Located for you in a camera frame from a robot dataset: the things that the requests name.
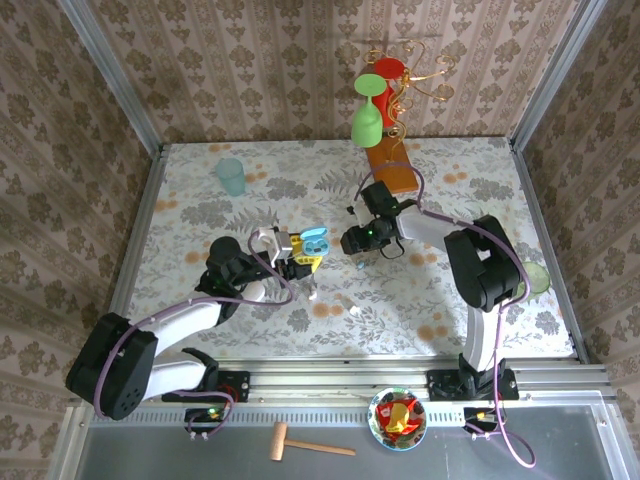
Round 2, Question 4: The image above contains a green wine glass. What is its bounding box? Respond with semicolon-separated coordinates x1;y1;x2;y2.
350;73;387;149

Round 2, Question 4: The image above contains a teal textured plastic cup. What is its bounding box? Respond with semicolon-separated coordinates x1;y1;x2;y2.
215;157;248;197

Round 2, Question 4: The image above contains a red wine glass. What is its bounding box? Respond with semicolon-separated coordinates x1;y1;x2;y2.
372;57;406;132

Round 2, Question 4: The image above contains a perforated metal strip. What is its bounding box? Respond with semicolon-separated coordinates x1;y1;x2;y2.
89;403;619;429

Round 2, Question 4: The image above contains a small black control board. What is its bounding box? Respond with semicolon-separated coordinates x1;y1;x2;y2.
462;407;504;441
184;407;232;442

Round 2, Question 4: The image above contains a red snack packet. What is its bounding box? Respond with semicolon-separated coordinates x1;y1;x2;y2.
375;397;422;437

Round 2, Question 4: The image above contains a pale green round plate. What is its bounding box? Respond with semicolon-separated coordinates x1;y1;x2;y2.
514;260;551;296

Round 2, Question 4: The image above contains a yellow snack packet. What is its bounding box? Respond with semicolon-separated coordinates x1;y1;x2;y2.
388;401;410;432

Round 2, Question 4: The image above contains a wooden mallet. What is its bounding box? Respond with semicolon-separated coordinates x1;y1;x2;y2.
269;421;357;462

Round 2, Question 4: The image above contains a patterned round bowl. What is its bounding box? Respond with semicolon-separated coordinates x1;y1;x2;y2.
367;386;428;452

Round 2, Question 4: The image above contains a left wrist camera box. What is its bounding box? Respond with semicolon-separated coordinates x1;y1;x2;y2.
257;227;294;267

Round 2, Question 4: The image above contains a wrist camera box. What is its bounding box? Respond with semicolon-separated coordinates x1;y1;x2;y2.
348;198;375;229
257;227;294;267

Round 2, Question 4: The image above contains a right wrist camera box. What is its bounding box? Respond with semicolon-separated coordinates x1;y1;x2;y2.
348;198;375;229

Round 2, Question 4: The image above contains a gold wire glass rack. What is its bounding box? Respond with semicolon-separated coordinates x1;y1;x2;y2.
363;39;456;197

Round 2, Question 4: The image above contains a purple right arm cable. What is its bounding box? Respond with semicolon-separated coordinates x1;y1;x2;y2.
353;160;539;470

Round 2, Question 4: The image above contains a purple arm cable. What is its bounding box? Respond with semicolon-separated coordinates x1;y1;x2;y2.
92;230;296;439
353;160;539;470

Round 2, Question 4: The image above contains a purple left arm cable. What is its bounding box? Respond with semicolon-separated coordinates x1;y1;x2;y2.
92;230;296;439

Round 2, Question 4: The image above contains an aluminium table side rail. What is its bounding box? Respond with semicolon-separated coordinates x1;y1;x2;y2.
107;144;169;351
508;139;591;365

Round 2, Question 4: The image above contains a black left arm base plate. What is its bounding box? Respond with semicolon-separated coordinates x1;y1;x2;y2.
160;369;251;404

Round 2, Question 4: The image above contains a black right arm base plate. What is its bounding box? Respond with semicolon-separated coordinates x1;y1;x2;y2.
427;368;520;401

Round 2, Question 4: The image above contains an aluminium frame post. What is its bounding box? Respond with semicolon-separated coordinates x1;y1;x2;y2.
57;0;164;151
509;0;609;151

